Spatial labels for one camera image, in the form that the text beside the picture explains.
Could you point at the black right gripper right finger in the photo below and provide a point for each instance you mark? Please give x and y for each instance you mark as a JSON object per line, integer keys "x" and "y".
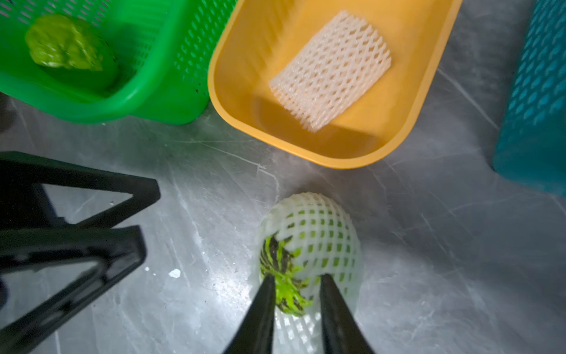
{"x": 340, "y": 332}

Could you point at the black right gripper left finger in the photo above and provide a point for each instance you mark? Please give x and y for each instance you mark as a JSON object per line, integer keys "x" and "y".
{"x": 256, "y": 332}

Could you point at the green custard apple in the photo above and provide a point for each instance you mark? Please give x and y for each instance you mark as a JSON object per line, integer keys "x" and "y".
{"x": 72, "y": 51}
{"x": 299, "y": 245}

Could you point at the green plastic basket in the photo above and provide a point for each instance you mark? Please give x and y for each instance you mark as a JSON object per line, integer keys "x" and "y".
{"x": 162, "y": 49}

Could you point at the yellow plastic tub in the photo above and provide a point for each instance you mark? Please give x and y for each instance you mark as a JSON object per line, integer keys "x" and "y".
{"x": 262, "y": 37}

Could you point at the teal plastic basket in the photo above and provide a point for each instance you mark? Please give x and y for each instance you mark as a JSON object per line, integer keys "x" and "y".
{"x": 531, "y": 144}

